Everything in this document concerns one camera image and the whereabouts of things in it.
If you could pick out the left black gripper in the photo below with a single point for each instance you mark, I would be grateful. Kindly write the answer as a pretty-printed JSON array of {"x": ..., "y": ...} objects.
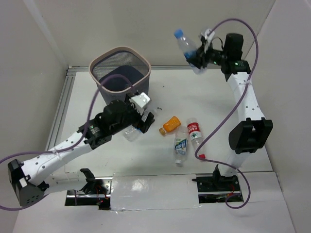
[{"x": 143, "y": 119}]

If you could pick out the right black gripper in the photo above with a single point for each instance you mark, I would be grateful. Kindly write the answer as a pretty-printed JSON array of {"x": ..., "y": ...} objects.
[{"x": 197, "y": 61}]

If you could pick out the clear bottle blue cap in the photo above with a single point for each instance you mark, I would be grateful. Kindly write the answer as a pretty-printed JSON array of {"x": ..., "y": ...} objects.
[{"x": 188, "y": 48}]

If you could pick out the clear bottle blue label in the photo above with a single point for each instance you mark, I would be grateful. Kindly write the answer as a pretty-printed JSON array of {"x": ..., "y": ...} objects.
[{"x": 131, "y": 133}]

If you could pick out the bottle red label red cap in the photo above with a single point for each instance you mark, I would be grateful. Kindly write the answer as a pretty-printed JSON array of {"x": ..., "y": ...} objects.
[{"x": 195, "y": 133}]

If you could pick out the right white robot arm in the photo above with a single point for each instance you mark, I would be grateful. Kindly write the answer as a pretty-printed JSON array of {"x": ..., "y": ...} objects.
[{"x": 253, "y": 128}]

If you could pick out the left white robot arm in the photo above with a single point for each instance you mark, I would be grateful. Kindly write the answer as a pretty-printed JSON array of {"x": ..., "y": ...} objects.
[{"x": 33, "y": 179}]

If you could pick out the grey mesh waste bin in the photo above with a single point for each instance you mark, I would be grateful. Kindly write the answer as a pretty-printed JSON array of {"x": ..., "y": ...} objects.
[{"x": 120, "y": 71}]

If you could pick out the orange juice bottle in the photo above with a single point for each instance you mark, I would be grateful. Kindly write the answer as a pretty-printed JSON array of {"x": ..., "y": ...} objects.
[{"x": 170, "y": 126}]

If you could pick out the bottle green white label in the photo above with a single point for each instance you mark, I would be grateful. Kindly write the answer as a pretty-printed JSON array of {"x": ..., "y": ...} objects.
[{"x": 180, "y": 145}]

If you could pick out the silver tape sheet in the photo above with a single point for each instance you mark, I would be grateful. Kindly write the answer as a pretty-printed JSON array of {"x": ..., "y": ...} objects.
[{"x": 160, "y": 192}]

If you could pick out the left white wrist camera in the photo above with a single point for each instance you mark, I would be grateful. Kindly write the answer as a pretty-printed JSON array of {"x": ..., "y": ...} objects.
[{"x": 141, "y": 102}]

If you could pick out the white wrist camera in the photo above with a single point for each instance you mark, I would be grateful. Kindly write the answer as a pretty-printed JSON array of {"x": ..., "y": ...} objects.
[
  {"x": 141, "y": 102},
  {"x": 206, "y": 37}
]

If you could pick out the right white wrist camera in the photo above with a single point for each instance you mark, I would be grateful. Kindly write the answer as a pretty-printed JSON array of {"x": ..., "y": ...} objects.
[{"x": 206, "y": 37}]

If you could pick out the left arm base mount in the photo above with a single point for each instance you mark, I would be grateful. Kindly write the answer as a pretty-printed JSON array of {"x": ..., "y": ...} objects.
[{"x": 96, "y": 192}]

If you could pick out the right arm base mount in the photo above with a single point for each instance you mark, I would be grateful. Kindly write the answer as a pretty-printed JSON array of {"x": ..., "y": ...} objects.
[{"x": 212, "y": 189}]

